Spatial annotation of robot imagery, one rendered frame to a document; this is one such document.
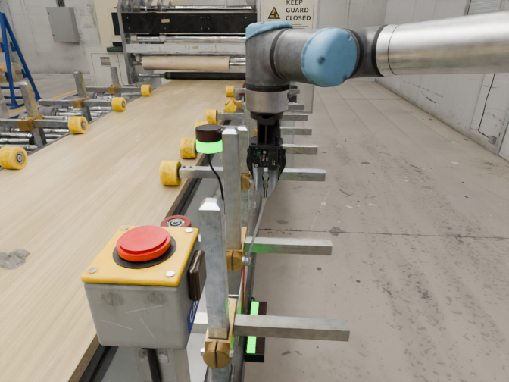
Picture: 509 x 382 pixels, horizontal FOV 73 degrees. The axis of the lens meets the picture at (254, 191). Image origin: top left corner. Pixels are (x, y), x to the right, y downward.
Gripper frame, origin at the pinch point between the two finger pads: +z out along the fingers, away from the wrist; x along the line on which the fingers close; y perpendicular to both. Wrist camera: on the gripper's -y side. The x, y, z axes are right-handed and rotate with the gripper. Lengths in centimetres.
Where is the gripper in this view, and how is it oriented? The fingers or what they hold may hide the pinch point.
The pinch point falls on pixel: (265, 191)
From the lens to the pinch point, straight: 83.8
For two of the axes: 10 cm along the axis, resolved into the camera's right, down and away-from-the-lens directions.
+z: 0.0, 9.0, 4.3
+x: 10.0, 0.3, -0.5
